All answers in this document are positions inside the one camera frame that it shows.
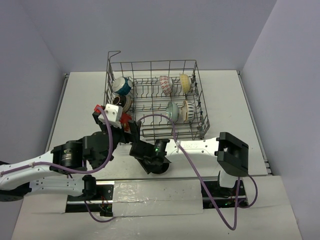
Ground white ceramic bowl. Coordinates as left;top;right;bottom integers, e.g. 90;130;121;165
120;112;132;132

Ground black ceramic bowl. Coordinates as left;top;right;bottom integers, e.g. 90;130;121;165
151;163;170;175

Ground brown rimmed cream bowl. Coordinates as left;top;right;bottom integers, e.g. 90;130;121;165
112;95;132;113

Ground light green ceramic bowl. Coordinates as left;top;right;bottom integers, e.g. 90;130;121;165
165;101;180;122

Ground dark teal white bowl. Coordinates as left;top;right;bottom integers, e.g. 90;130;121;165
112;77;133;96

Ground blue inside red patterned bowl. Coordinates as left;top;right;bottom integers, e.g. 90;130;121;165
159;75;173;96

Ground white bowl orange rim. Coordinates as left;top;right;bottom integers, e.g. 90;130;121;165
181;100;196;122

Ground yellow dotted bowl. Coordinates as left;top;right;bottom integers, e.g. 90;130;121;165
179;73;192;94

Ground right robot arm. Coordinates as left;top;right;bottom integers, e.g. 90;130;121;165
129;132;249;196

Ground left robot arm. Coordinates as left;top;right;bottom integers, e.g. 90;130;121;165
0;110;141;202

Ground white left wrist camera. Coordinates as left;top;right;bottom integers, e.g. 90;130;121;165
92;103;123;129

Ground aluminium mounting rail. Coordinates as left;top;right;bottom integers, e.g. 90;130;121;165
96;176;221;187

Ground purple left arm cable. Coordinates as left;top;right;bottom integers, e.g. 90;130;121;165
0;107;118;223

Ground grey wire dish rack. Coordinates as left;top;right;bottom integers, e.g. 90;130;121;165
103;50;210;143

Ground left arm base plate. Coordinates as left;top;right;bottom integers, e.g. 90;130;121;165
65;181;115;217

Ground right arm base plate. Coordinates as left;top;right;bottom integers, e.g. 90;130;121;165
201;179;249;209

